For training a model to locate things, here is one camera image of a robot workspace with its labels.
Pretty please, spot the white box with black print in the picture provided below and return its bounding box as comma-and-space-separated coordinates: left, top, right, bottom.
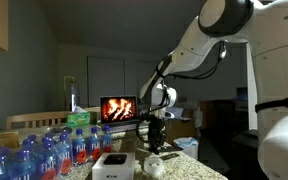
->
91, 152, 136, 180

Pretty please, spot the small wooden box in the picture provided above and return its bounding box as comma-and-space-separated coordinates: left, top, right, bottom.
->
0, 130, 20, 150

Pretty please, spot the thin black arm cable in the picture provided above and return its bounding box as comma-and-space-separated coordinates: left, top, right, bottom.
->
155, 39, 228, 81

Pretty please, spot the laptop showing fireplace video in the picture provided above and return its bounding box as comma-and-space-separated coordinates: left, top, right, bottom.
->
99, 95, 140, 134

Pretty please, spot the brown wooden side cabinet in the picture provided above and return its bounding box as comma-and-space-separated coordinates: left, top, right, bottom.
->
164, 117, 198, 145

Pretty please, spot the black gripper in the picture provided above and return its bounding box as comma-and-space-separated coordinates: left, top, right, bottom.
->
148, 116, 168, 155

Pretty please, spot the black remote-like object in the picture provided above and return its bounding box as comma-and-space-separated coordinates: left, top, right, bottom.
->
159, 152, 181, 161

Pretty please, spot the Fiji water bottle blue cap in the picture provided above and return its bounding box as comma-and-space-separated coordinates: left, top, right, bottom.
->
71, 128, 88, 167
86, 126, 102, 162
100, 125, 113, 154

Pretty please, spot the white trash bin with bag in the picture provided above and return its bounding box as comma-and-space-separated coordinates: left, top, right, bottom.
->
172, 136, 200, 161

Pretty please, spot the wrapped Fiji water bottle pack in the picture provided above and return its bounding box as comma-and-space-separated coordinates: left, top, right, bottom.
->
0, 133, 73, 180

